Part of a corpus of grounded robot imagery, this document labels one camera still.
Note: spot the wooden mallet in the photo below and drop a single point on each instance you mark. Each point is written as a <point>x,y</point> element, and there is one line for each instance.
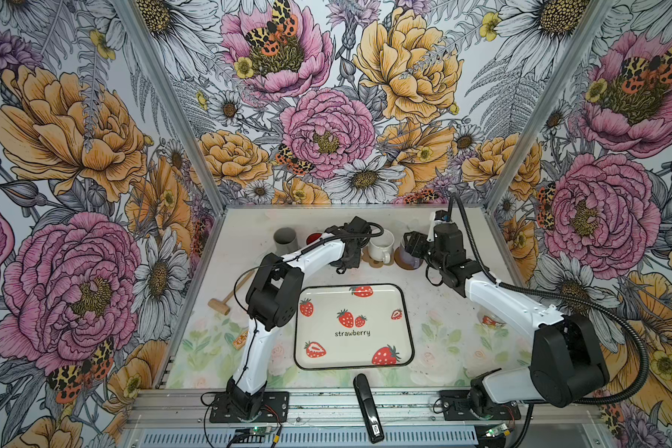
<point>222,306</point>

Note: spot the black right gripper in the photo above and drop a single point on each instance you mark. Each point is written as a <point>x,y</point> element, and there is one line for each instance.
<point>415,244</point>

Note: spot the aluminium front rail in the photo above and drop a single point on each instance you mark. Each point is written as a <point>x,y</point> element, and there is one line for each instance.
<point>328,407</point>

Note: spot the clear glass cup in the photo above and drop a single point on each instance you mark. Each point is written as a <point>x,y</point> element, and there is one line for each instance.
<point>490,321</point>

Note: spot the small wooden block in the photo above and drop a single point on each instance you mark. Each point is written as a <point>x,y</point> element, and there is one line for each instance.
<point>240,341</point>

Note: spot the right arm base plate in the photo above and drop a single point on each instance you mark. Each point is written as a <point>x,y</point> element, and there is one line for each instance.
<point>453,404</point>

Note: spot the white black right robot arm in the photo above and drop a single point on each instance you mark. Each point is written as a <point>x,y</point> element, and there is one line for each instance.
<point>567,364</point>

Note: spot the matte brown round coaster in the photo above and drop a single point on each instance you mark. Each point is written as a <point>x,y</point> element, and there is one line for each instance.
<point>406,266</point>

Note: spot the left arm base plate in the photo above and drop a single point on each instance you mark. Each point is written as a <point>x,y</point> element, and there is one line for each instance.
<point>264,407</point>

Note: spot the strawberry print serving tray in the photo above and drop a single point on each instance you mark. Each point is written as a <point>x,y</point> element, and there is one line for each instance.
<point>352,327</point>

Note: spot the red mug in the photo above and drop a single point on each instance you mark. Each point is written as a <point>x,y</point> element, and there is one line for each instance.
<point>314,237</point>

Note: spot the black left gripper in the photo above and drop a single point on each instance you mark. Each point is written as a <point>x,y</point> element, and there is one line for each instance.
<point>354,262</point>

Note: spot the black stapler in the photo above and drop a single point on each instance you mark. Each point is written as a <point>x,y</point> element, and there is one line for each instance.
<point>368,409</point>

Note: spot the brown paw shaped coaster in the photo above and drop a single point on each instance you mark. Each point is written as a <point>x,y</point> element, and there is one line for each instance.
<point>366,257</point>

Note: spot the grey mug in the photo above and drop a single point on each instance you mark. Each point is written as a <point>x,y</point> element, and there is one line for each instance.
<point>285,241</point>

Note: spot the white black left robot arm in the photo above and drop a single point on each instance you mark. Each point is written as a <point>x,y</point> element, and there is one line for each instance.
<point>272,300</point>

